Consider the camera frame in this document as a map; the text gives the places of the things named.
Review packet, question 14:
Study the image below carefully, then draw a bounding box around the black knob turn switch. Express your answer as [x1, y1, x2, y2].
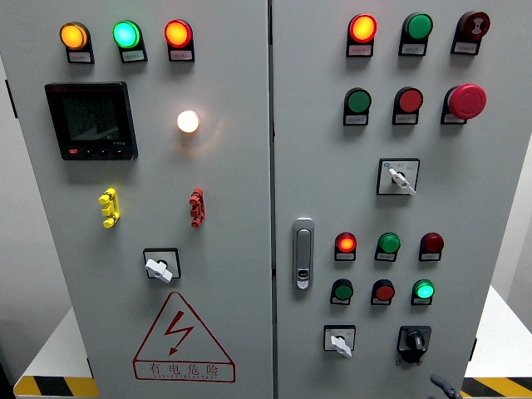
[396, 325, 432, 365]

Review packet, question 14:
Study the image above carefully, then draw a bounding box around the black yellow striped tape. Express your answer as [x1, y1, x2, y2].
[12, 376, 101, 399]
[459, 377, 532, 399]

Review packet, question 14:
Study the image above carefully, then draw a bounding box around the small green indicator lamp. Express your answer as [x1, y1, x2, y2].
[410, 278, 436, 307]
[374, 232, 401, 263]

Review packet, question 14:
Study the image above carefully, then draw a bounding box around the small red push button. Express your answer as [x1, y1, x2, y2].
[370, 278, 397, 307]

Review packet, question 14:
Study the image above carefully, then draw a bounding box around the small green push button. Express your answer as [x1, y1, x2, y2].
[329, 278, 355, 306]

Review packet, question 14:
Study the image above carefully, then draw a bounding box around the small red indicator lamp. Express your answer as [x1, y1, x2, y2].
[418, 231, 446, 263]
[333, 231, 357, 262]

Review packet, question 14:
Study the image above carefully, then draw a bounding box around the silver door lock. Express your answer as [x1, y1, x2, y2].
[292, 217, 316, 291]

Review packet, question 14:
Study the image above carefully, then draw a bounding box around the pale grey cabinet door with lock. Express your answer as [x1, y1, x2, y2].
[272, 0, 532, 399]

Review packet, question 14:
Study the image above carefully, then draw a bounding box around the red warning triangle sign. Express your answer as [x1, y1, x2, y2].
[132, 291, 237, 383]

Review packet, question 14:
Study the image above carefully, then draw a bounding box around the large red stop button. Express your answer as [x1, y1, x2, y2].
[440, 83, 488, 126]

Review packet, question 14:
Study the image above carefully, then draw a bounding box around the large red push button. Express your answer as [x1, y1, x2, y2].
[392, 86, 425, 126]

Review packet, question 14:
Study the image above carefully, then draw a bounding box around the pale grey cabinet door with display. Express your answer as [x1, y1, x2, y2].
[0, 0, 275, 399]

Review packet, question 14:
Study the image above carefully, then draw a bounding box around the large green push button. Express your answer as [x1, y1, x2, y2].
[342, 87, 373, 127]

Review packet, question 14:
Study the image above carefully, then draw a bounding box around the large dark green indicator lamp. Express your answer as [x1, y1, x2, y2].
[398, 12, 434, 57]

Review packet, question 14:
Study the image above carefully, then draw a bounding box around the dark red buzzer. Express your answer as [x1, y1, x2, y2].
[450, 10, 491, 56]

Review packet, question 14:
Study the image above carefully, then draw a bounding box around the large red indicator lamp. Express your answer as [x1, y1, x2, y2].
[163, 18, 195, 63]
[346, 13, 379, 58]

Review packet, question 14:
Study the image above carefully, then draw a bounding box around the glowing white lamp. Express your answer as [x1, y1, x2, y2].
[176, 110, 200, 135]

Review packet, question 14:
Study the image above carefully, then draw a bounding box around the black digital meter display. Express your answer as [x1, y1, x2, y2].
[44, 81, 139, 162]

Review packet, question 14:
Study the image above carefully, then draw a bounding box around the large lit green indicator lamp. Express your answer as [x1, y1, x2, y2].
[112, 19, 149, 64]

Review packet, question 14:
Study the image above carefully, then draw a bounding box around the large yellow indicator lamp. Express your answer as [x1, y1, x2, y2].
[59, 21, 96, 65]

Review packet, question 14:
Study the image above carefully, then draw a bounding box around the white-handled turn switch, printed plate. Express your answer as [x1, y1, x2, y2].
[323, 324, 357, 359]

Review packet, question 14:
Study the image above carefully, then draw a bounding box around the turn switch with long white handle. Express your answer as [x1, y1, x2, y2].
[376, 157, 421, 197]

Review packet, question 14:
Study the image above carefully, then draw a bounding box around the small red handle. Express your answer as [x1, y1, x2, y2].
[189, 187, 206, 229]

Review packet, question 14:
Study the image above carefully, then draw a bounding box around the white-handled turn switch, blank plate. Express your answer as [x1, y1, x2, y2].
[142, 247, 182, 285]

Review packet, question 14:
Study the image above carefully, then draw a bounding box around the small yellow handle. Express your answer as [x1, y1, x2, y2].
[97, 187, 121, 229]

